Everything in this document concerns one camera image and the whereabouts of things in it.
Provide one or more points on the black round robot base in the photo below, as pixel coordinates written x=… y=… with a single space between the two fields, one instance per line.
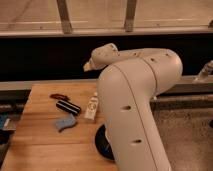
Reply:
x=102 y=145

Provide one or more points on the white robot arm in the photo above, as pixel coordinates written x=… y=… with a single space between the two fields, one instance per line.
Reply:
x=128 y=80

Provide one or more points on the black striped rectangular block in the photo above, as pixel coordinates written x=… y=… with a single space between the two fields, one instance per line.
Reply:
x=68 y=107

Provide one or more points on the dark red small object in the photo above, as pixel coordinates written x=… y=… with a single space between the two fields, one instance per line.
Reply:
x=60 y=97

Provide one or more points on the blue plastic piece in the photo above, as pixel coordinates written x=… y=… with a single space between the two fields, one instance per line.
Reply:
x=64 y=123

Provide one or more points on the white object at right edge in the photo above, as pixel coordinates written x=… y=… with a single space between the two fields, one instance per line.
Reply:
x=205 y=72

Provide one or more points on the blue object at left edge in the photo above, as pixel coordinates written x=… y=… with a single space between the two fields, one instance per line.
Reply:
x=7 y=123

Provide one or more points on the right metal window post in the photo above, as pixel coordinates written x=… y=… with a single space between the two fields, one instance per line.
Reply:
x=130 y=15

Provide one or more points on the metal window post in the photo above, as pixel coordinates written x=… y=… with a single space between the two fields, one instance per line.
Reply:
x=130 y=15
x=64 y=16

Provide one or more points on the left metal window post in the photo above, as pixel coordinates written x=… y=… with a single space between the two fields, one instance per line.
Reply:
x=64 y=16

